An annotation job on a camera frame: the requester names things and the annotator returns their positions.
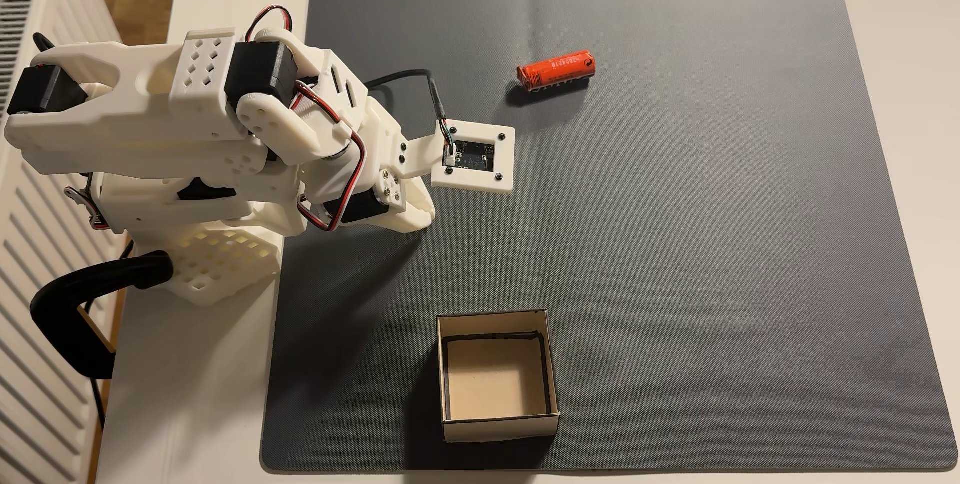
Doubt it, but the red cylindrical battery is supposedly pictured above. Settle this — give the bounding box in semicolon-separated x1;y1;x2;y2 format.
516;49;598;93

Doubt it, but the open cardboard box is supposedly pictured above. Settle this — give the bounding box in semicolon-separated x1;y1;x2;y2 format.
435;309;562;444

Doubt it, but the dark grey table mat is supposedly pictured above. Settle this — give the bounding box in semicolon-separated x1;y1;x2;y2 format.
259;0;960;474

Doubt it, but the black table clamp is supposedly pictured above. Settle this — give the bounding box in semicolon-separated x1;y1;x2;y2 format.
30;250;176;380

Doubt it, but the white radiator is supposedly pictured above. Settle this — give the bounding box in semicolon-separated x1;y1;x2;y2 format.
0;0;144;484

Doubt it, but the red black wrist servo cable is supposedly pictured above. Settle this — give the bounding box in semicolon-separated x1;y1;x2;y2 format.
297;79;370;233

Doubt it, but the black camera cable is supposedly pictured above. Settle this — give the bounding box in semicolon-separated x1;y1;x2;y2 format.
365;69;453;149

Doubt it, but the white framed camera box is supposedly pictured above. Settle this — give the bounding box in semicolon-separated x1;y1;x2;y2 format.
397;120;517;194

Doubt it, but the red black elbow servo cable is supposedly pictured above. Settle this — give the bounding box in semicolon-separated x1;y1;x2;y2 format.
245;4;294;43

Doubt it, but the base wire connector bundle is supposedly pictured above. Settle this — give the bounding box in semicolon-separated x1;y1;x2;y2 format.
63;183;112;232

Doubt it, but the thin black cable under clamp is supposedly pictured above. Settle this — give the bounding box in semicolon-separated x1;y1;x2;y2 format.
81;240;136;433

